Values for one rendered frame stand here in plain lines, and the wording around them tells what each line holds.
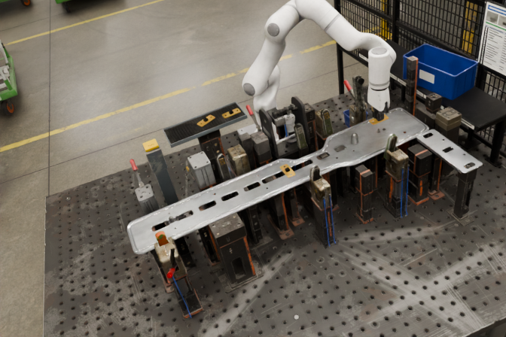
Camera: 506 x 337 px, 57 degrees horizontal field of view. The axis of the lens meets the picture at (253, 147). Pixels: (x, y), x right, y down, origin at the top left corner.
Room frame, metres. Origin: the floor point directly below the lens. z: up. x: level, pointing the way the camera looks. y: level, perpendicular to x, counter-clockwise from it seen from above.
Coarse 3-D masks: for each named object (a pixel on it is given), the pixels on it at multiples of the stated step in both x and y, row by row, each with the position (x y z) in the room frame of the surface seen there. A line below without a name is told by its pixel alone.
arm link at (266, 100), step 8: (272, 72) 2.02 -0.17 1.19; (272, 80) 2.00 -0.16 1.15; (272, 88) 2.03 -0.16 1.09; (256, 96) 2.04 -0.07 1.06; (264, 96) 2.01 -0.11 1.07; (272, 96) 2.00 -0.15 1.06; (256, 104) 2.00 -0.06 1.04; (264, 104) 1.98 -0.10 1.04; (272, 104) 1.98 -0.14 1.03; (256, 112) 2.00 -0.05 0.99
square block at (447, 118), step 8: (440, 112) 1.60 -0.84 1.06; (448, 112) 1.59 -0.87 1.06; (456, 112) 1.57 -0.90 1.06; (440, 120) 1.57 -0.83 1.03; (448, 120) 1.54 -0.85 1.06; (456, 120) 1.55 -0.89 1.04; (440, 128) 1.57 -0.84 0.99; (448, 128) 1.53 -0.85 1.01; (456, 128) 1.55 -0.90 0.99; (448, 136) 1.54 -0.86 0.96; (456, 136) 1.55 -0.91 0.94; (448, 168) 1.55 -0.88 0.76; (440, 176) 1.55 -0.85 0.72; (448, 176) 1.54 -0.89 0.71
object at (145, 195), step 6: (150, 186) 1.51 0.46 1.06; (138, 192) 1.49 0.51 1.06; (144, 192) 1.49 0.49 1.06; (150, 192) 1.47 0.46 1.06; (138, 198) 1.45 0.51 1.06; (144, 198) 1.44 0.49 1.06; (150, 198) 1.44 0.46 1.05; (144, 204) 1.44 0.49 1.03; (150, 204) 1.44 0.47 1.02; (156, 204) 1.45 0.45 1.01; (144, 210) 1.43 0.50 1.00; (150, 210) 1.44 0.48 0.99; (156, 210) 1.45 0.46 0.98; (156, 228) 1.45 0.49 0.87
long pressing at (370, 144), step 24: (384, 120) 1.70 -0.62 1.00; (408, 120) 1.66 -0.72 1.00; (336, 144) 1.60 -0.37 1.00; (360, 144) 1.56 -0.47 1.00; (384, 144) 1.53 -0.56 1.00; (264, 168) 1.54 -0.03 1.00; (336, 168) 1.46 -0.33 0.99; (216, 192) 1.45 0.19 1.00; (240, 192) 1.42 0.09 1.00; (264, 192) 1.39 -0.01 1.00; (144, 216) 1.40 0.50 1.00; (168, 216) 1.37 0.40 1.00; (192, 216) 1.34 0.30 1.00; (216, 216) 1.32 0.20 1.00; (144, 240) 1.27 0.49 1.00; (168, 240) 1.24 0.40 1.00
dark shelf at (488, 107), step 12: (396, 48) 2.28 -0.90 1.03; (396, 60) 2.15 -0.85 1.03; (396, 72) 2.03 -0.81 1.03; (468, 96) 1.71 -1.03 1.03; (480, 96) 1.69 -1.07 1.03; (492, 96) 1.67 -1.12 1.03; (444, 108) 1.67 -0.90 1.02; (456, 108) 1.64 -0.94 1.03; (468, 108) 1.62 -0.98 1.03; (480, 108) 1.60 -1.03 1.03; (492, 108) 1.58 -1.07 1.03; (504, 108) 1.57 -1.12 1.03; (468, 120) 1.54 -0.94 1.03; (480, 120) 1.52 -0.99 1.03; (492, 120) 1.51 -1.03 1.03
